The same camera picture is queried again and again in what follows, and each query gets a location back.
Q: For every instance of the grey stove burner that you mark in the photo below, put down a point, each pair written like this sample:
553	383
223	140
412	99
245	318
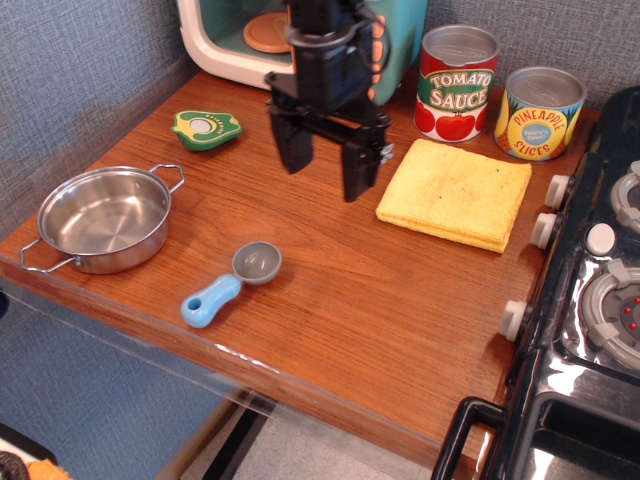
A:
625	213
609	309

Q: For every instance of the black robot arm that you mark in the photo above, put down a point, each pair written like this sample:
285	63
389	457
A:
320	17

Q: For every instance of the black toy stove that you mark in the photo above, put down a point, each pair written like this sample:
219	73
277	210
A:
572	410

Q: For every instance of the blue grey toy scoop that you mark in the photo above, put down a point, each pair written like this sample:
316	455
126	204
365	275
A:
255	263

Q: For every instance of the white stove knob upper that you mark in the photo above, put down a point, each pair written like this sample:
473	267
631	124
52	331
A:
556	191

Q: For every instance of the white stove knob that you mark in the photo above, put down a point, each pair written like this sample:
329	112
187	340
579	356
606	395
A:
511	320
543	229
556	191

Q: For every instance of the white stove knob middle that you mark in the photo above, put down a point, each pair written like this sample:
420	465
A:
543	229

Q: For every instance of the grey stove burner front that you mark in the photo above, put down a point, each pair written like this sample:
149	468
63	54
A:
609	309

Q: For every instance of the stainless steel pot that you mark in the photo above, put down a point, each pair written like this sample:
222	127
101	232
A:
107	220

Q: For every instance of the green toy avocado half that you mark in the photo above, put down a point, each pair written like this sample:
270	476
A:
203	130

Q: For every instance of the toy microwave teal and cream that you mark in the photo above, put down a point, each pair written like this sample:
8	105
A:
212	32

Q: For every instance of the white round stove button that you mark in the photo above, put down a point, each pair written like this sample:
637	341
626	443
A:
600	239

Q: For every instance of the tomato sauce can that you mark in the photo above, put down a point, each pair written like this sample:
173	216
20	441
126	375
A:
456	75

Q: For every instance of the grey stove burner rear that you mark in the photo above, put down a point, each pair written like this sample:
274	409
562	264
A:
625	213

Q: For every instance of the yellow orange cloth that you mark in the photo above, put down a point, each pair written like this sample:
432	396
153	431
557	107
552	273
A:
456	195

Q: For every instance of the black oven door handle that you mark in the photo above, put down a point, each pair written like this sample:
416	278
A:
470	411

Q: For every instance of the orange toy plate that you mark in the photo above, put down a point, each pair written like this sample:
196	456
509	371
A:
266	33

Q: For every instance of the white stove knob lower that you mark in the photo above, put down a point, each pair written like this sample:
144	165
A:
511	320

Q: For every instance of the pineapple slices can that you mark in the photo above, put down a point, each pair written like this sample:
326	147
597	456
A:
539	112

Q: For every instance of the orange object bottom left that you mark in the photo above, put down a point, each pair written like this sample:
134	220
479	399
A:
46	470

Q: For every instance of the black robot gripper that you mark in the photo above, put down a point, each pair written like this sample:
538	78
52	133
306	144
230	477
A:
332	77

